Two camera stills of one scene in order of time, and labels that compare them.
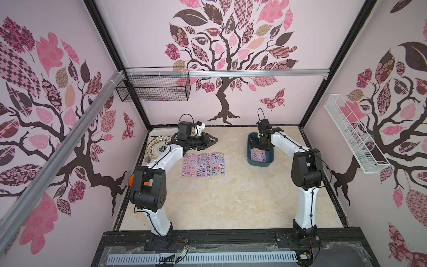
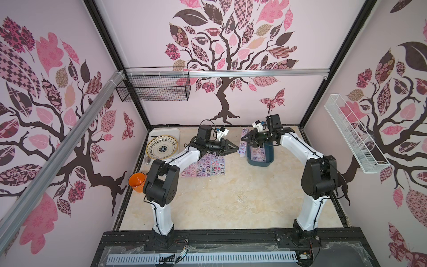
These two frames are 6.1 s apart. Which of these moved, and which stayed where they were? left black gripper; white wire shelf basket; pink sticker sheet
Moved: left black gripper
Stayed: pink sticker sheet; white wire shelf basket
